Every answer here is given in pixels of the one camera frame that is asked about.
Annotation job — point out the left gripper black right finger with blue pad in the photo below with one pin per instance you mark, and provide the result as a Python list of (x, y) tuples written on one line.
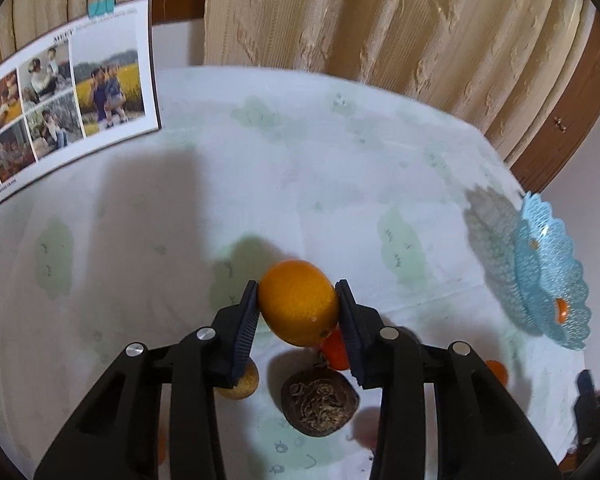
[(482, 432)]

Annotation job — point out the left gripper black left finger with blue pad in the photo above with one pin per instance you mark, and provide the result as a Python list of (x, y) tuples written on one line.
[(113, 433)]

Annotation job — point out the small orange tangerine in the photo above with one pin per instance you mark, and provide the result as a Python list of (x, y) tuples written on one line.
[(499, 370), (563, 309)]

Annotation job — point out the small tan longan fruit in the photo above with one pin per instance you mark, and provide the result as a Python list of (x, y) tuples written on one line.
[(246, 385)]

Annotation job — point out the dark wrinkled passion fruit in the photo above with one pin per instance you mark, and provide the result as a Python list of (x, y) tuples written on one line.
[(318, 401)]

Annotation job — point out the red cherry tomato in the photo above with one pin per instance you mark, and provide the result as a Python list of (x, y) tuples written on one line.
[(162, 443), (334, 351)]

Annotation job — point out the large orange fruit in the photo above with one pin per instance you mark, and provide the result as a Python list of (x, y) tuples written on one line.
[(298, 302)]

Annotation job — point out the light blue lattice fruit basket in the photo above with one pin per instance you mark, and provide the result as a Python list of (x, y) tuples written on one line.
[(546, 268)]

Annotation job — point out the white green patterned tablecloth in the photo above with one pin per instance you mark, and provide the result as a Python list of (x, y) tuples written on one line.
[(146, 240)]

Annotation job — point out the photo collage card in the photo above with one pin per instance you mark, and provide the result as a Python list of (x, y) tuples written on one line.
[(82, 87)]

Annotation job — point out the brown wooden door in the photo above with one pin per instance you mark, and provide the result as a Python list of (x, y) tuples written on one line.
[(567, 125)]

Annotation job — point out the cream textured curtain right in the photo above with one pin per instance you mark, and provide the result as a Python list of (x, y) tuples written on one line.
[(500, 65)]

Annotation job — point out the teal binder clip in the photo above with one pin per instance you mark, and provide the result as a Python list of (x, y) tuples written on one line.
[(100, 7)]

